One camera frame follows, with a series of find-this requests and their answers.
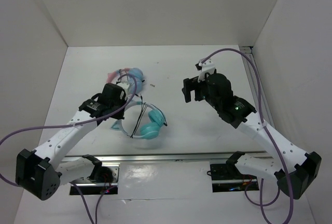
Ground aluminium front rail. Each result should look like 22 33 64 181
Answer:
62 152 270 163

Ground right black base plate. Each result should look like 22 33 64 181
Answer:
206 163 259 192

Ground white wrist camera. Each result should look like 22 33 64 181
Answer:
195 59 215 82
118 82 134 98

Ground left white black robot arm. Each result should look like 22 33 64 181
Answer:
15 83 129 201

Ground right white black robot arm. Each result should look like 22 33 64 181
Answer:
182 73 322 200

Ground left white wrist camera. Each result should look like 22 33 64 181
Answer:
118 82 134 98

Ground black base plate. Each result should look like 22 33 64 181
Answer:
74 163 120 195
206 163 259 192

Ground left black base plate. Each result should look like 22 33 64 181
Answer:
74 163 120 195

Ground pink blue cat-ear headphones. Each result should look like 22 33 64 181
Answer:
106 68 145 94

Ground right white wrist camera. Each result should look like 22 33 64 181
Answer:
195 59 215 82

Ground aluminium side rail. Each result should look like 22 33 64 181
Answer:
239 46 274 127

